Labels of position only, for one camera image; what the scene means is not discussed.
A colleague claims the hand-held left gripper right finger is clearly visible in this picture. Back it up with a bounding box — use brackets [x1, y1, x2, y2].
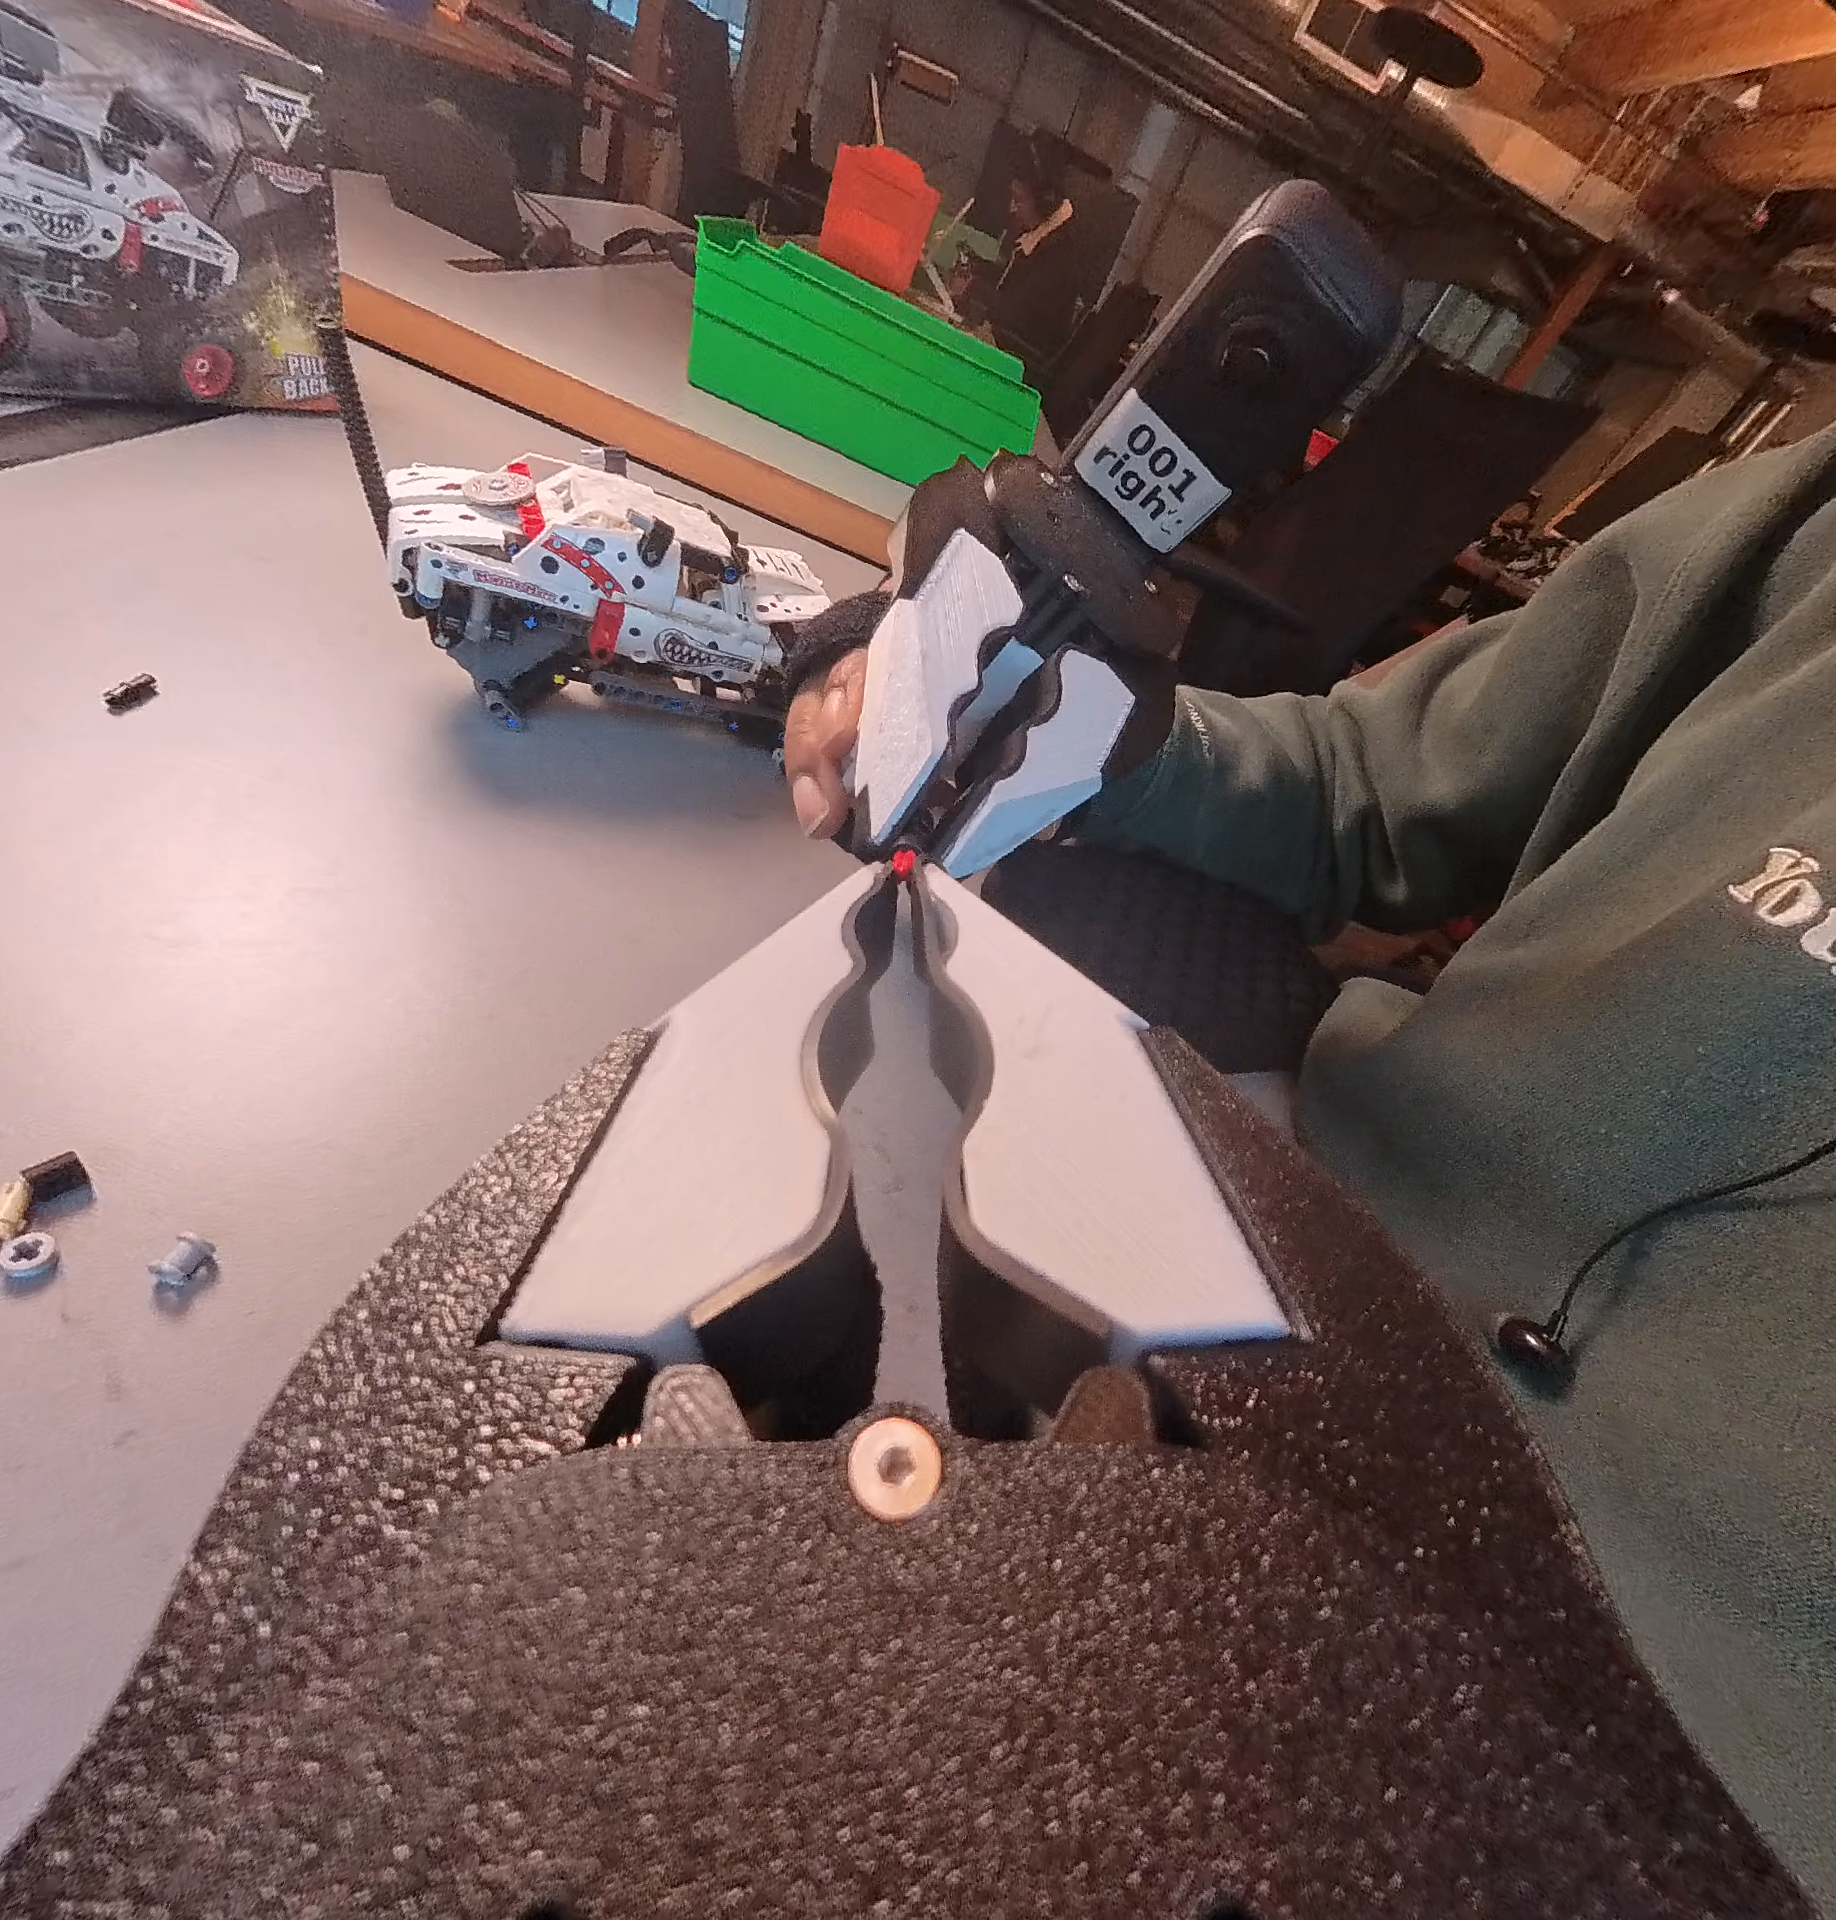
[913, 866, 1295, 1370]

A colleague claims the person's right forearm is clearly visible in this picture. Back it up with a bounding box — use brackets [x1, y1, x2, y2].
[1085, 573, 1537, 941]

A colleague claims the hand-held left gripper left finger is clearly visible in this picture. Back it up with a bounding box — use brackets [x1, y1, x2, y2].
[499, 866, 913, 1370]

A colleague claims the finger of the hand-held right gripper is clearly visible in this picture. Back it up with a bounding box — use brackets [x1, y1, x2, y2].
[853, 536, 1029, 864]
[943, 640, 1142, 880]

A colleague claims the person's right hand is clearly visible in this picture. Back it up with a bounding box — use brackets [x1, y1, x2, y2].
[780, 616, 872, 850]

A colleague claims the green plastic bin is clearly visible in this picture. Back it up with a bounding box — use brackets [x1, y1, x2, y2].
[688, 217, 1047, 490]

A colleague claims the lego set box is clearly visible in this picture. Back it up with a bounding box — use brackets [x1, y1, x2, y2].
[0, 0, 395, 543]

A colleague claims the cluster of small lego pieces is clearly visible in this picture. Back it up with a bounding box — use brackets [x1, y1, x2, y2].
[0, 1148, 93, 1293]

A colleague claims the person's green sweatshirt torso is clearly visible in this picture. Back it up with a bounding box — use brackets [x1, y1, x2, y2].
[1295, 405, 1836, 1920]

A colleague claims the red plastic bin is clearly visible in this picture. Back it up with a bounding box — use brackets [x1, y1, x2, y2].
[819, 144, 943, 293]

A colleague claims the white lego vehicle model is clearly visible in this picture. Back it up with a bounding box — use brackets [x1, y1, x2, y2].
[380, 450, 836, 743]

